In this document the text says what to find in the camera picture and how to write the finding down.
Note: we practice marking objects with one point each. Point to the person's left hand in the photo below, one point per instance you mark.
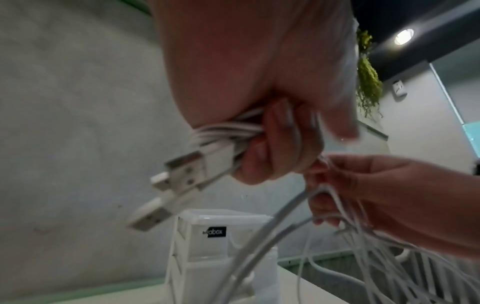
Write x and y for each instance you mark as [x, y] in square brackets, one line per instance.
[240, 59]

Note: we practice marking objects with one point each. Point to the person's right hand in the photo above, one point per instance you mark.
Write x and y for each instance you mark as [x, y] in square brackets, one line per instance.
[382, 190]

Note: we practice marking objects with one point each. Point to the person's right forearm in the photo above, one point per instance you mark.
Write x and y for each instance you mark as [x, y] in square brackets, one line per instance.
[463, 216]

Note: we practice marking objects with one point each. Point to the hanging green plant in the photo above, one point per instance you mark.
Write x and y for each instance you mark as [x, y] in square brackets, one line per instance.
[368, 80]

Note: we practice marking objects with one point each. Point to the frosted glass panel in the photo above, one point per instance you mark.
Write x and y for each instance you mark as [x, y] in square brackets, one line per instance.
[459, 95]

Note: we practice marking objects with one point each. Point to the round ceiling light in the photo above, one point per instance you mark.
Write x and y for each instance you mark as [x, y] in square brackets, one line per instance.
[404, 36]

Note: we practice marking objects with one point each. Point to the white plastic drawer box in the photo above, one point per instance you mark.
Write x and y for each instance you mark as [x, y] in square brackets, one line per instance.
[202, 255]

